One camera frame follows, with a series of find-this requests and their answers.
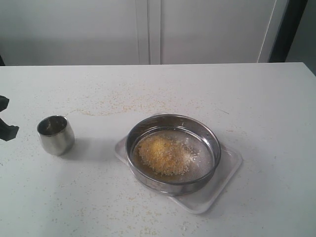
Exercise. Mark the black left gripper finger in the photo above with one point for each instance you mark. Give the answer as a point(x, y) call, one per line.
point(7, 132)
point(3, 103)

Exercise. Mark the stainless steel cup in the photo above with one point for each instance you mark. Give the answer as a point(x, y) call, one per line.
point(56, 135)

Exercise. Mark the yellow grain mixture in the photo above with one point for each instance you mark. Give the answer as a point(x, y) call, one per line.
point(165, 156)

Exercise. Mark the round steel mesh sieve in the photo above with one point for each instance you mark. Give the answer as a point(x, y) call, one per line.
point(189, 131)

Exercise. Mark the white cabinet doors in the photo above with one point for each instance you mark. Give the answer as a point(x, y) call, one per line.
point(121, 32)

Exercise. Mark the white plastic tray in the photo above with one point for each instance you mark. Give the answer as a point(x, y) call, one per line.
point(201, 200)

